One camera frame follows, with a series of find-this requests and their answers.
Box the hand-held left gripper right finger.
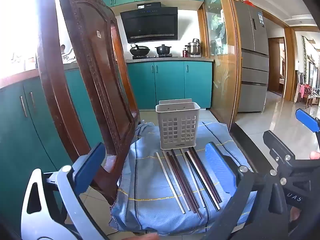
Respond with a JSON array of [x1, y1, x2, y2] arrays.
[[205, 142, 289, 240]]

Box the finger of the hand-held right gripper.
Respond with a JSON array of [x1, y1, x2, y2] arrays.
[[262, 130, 297, 165], [295, 108, 320, 133]]

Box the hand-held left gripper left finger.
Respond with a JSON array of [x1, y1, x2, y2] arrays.
[[21, 142, 107, 240]]

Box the dark brown chopstick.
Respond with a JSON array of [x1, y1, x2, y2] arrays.
[[184, 152, 218, 211], [191, 147, 223, 203], [172, 149, 200, 209]]

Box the white chopstick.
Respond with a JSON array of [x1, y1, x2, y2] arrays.
[[156, 152, 186, 215], [180, 149, 206, 208], [162, 151, 192, 211], [187, 151, 221, 210]]

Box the reddish brown chopstick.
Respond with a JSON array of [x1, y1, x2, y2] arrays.
[[167, 152, 201, 219]]

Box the grey plastic utensil basket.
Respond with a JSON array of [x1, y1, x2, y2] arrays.
[[155, 99, 200, 150]]

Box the blue checked cloth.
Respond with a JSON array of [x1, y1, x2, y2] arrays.
[[109, 121, 258, 235]]

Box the grey refrigerator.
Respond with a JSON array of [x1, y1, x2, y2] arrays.
[[234, 0, 269, 113]]

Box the teal side base cabinets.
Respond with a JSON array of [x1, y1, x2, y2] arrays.
[[0, 67, 105, 230]]

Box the wood framed glass door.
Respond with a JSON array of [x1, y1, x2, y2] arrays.
[[197, 0, 243, 130]]

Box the white dish rack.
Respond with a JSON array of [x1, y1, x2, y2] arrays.
[[61, 52, 77, 63]]

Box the kitchen countertop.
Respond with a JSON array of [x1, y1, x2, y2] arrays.
[[126, 56, 215, 63]]

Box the steel pot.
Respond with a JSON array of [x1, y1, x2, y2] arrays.
[[185, 39, 202, 55]]

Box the carved wooden chair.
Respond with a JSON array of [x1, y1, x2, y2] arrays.
[[37, 0, 140, 205]]

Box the black wok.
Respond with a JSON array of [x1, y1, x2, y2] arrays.
[[129, 44, 150, 56]]

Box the gas stove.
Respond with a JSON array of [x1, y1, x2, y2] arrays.
[[132, 54, 173, 59]]

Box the black cooking pot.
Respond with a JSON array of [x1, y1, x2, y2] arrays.
[[155, 44, 173, 55]]

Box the black range hood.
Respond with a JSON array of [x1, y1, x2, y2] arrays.
[[120, 2, 178, 44]]

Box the wooden door frame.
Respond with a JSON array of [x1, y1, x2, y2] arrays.
[[262, 10, 297, 103]]

